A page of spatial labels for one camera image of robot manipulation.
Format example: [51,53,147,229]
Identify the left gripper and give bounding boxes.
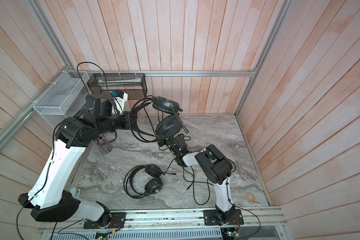
[97,110,139,135]

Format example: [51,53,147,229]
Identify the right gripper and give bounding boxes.
[158,129,182,157]

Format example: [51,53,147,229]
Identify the headphones black cable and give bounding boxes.
[137,97,193,151]
[162,157,212,206]

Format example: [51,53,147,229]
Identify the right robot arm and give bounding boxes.
[164,135,236,224]

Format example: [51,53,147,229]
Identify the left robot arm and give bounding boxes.
[18,95,149,228]

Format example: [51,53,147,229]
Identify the clear cup of pencils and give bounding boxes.
[96,135,113,154]

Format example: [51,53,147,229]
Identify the black mesh wall basket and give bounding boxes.
[87,73,147,100]

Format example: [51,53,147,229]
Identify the white wire mesh shelf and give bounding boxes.
[34,71,90,128]

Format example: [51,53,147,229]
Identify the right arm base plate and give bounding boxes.
[203,209,244,226]

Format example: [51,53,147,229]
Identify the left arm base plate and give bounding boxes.
[84,212,126,230]

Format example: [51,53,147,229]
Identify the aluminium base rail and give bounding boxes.
[37,206,289,233]

